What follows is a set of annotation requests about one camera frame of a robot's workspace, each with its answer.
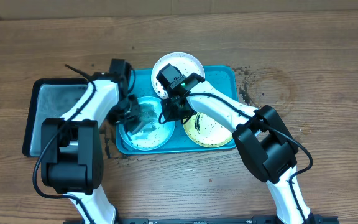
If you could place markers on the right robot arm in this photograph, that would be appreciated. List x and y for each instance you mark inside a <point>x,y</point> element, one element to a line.
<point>264,143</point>

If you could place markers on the white speckled plate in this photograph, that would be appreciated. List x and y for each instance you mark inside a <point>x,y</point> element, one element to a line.
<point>186,63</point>

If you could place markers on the yellow speckled plate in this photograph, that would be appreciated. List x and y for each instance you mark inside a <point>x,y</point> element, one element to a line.
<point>206,132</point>

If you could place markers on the black water tray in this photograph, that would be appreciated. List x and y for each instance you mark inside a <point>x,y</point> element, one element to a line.
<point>50,98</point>

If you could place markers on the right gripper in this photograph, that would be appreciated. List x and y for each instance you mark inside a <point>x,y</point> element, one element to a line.
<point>167,105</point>

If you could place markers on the green sponge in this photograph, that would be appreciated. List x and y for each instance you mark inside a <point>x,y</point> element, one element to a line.
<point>146,116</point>

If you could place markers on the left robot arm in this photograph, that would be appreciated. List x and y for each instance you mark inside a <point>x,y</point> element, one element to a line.
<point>71,165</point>

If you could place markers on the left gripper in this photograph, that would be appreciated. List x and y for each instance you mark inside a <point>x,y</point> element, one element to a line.
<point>134,109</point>

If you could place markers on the teal serving tray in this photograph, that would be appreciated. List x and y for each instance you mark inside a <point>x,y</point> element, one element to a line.
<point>223,79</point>

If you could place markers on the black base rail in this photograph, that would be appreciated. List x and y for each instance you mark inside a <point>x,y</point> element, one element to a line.
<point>264,219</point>

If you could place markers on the light blue speckled plate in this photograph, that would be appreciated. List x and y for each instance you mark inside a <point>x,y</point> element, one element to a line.
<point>154,135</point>

